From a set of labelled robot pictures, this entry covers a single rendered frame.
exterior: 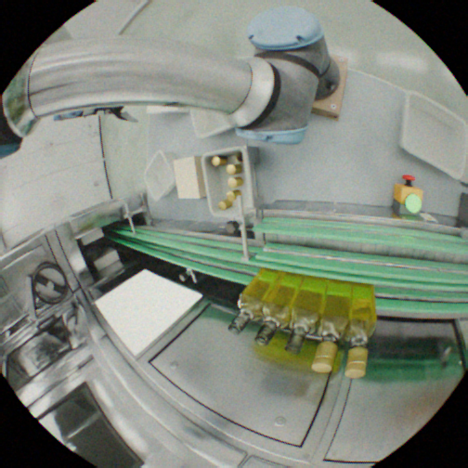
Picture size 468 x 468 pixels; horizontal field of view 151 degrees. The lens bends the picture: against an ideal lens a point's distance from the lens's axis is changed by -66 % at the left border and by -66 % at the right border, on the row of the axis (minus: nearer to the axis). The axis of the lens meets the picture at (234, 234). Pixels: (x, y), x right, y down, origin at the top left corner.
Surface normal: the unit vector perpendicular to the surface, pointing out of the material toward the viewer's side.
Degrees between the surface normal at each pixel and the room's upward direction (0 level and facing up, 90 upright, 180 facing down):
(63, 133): 90
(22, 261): 90
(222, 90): 70
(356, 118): 0
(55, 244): 90
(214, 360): 90
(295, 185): 0
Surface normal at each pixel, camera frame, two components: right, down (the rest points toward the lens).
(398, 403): -0.14, -0.92
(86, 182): 0.84, 0.09
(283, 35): -0.51, 0.27
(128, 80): 0.40, 0.88
